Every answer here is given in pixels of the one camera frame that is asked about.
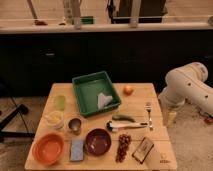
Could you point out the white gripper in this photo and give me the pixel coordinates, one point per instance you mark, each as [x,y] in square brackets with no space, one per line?
[170,101]

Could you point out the white towel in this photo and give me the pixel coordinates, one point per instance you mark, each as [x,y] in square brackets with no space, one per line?
[103,100]

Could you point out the green plastic bin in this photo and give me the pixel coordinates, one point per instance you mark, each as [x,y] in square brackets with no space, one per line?
[87,88]

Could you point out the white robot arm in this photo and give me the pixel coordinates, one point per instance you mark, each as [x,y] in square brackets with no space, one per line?
[186,83]

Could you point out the small metal cup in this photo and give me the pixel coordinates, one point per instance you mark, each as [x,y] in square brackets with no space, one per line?
[75,126]

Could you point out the green plastic cup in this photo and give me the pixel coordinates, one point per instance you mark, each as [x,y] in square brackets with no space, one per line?
[60,102]

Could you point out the clear cup with yellow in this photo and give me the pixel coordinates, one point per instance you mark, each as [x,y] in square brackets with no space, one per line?
[55,119]

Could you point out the silver fork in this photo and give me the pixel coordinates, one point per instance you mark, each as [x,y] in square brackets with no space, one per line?
[148,109]

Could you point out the dark brown box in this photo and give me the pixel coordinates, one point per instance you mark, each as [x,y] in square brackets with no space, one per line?
[142,150]

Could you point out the orange fruit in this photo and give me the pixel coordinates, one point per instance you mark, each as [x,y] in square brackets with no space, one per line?
[128,90]

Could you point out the green cucumber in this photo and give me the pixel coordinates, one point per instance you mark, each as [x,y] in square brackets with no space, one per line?
[122,118]

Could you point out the bunch of red grapes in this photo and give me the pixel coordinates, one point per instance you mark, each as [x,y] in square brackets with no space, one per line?
[124,142]

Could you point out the black white kitchen tool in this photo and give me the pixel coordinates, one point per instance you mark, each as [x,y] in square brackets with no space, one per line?
[113,127]

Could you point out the dark red bowl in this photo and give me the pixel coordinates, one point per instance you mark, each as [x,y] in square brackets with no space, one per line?
[97,142]

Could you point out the blue sponge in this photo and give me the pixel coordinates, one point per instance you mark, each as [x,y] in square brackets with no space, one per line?
[77,148]

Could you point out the green box on shelf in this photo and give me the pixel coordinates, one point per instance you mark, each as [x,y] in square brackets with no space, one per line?
[87,20]

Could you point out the orange plastic bowl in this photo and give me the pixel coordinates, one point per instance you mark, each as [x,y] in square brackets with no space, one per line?
[48,149]

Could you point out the black stand legs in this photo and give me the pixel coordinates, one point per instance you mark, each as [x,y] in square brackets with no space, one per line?
[20,110]

